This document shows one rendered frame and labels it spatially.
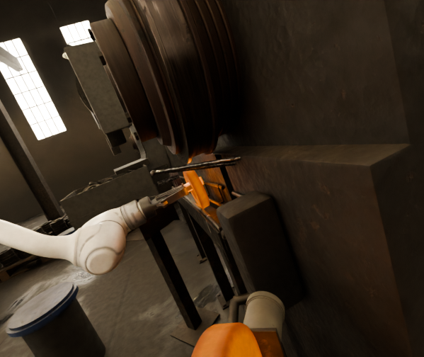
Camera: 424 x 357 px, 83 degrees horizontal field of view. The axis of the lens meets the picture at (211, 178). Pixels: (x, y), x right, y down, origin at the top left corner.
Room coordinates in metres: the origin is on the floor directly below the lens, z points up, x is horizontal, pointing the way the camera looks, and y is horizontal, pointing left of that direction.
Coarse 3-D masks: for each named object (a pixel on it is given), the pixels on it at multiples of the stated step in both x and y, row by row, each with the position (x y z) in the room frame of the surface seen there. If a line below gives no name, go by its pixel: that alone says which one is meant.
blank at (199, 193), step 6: (186, 174) 0.82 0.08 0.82; (192, 174) 0.81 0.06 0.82; (186, 180) 0.88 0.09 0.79; (192, 180) 0.80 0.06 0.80; (198, 180) 0.80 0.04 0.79; (192, 186) 0.81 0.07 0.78; (198, 186) 0.79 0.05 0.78; (192, 192) 0.89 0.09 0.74; (198, 192) 0.78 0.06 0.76; (204, 192) 0.79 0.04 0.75; (198, 198) 0.79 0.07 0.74; (204, 198) 0.79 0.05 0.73; (198, 204) 0.86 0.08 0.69; (204, 204) 0.80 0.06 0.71
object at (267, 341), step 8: (256, 328) 0.24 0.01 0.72; (264, 328) 0.24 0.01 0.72; (272, 328) 0.23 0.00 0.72; (256, 336) 0.23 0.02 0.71; (264, 336) 0.23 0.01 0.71; (272, 336) 0.23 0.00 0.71; (264, 344) 0.23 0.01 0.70; (272, 344) 0.23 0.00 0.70; (280, 344) 0.22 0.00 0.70; (264, 352) 0.23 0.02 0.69; (272, 352) 0.23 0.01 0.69; (280, 352) 0.22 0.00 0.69
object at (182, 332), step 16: (160, 208) 1.04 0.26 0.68; (144, 224) 0.97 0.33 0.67; (160, 224) 1.02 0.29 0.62; (128, 240) 1.05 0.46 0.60; (160, 240) 1.08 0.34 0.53; (160, 256) 1.06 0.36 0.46; (176, 272) 1.09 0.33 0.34; (176, 288) 1.06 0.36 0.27; (176, 304) 1.09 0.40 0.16; (192, 304) 1.09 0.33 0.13; (192, 320) 1.06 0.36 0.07; (208, 320) 1.09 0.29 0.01; (176, 336) 1.06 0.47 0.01; (192, 336) 1.02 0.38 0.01
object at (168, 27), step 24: (144, 0) 0.44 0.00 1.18; (168, 0) 0.46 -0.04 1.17; (144, 24) 0.47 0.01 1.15; (168, 24) 0.45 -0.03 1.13; (168, 48) 0.45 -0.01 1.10; (192, 48) 0.46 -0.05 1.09; (168, 72) 0.44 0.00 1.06; (192, 72) 0.46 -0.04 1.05; (192, 96) 0.47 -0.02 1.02; (192, 120) 0.49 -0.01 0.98; (192, 144) 0.54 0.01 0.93
